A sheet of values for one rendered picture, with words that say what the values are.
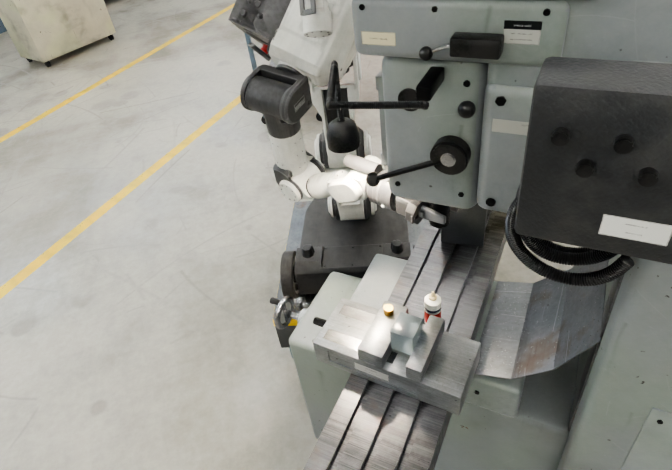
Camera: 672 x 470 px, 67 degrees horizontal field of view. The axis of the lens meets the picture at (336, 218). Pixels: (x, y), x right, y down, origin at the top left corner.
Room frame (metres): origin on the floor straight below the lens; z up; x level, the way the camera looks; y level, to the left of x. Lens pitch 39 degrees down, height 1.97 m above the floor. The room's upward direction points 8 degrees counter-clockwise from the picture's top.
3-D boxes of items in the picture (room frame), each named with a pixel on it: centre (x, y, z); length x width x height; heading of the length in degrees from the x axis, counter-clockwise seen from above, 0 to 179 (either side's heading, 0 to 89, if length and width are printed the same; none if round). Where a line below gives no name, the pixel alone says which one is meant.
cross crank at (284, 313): (1.15, 0.19, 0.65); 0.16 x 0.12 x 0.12; 59
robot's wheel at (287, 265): (1.50, 0.22, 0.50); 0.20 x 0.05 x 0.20; 172
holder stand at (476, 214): (1.16, -0.39, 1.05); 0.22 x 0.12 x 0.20; 158
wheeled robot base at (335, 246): (1.70, -0.08, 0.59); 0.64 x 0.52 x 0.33; 172
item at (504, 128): (0.79, -0.41, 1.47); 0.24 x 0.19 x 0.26; 149
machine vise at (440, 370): (0.70, -0.09, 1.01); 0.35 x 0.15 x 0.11; 57
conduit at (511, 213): (0.59, -0.37, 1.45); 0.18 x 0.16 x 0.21; 59
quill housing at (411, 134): (0.89, -0.24, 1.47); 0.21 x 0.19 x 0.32; 149
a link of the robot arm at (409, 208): (0.96, -0.17, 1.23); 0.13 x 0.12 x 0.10; 134
